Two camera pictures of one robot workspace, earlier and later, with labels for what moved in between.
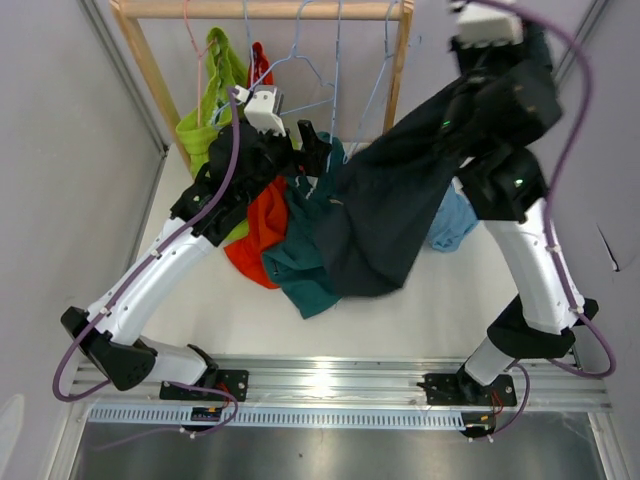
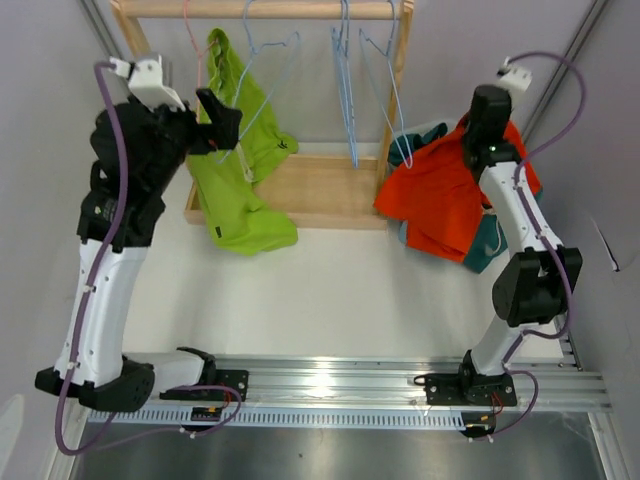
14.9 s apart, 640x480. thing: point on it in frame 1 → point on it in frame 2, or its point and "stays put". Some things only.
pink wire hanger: [200, 59] stays put
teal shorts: [300, 263] → [492, 241]
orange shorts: [252, 255] → [441, 196]
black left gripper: [311, 160] → [222, 135]
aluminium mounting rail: [352, 393] stays put
